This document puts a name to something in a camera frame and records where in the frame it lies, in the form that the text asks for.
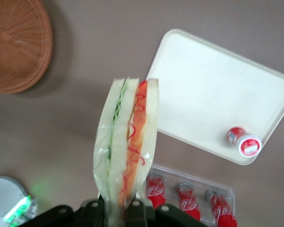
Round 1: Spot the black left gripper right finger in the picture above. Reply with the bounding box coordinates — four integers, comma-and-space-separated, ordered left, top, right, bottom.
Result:
124, 199, 149, 227

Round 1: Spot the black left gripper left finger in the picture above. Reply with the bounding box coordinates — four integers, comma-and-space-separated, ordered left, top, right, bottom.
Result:
81, 199, 107, 227

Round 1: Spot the triangle sandwich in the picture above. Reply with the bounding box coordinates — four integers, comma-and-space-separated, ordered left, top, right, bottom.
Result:
92, 76, 160, 224

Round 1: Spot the beige plastic tray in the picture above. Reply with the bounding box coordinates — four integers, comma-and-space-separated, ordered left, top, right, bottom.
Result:
145, 28, 284, 166

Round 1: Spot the round brown wicker basket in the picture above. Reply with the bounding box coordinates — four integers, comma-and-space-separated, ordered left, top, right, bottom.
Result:
0, 0, 54, 95

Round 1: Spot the red cola bottle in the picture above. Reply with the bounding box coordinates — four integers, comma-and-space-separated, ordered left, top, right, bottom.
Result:
176, 182, 202, 220
144, 172, 168, 210
205, 188, 239, 227

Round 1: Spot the clear acrylic bottle rack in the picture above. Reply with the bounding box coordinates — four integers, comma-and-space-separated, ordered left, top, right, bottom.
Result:
134, 165, 237, 227

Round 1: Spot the red lid yogurt cup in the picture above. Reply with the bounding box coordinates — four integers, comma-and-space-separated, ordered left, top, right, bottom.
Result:
227, 126, 263, 158

